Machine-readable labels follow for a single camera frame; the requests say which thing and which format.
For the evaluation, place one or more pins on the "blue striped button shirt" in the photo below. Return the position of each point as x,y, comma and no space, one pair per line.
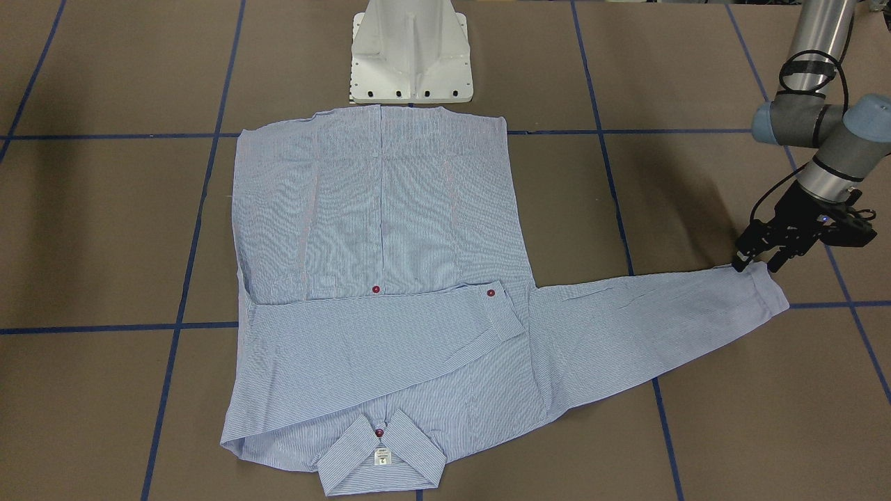
389,320

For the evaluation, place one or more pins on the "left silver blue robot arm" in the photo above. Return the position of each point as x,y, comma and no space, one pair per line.
812,108

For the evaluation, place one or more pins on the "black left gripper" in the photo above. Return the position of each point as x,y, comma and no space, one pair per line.
795,215

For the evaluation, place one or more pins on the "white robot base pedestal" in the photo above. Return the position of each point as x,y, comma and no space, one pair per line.
410,52

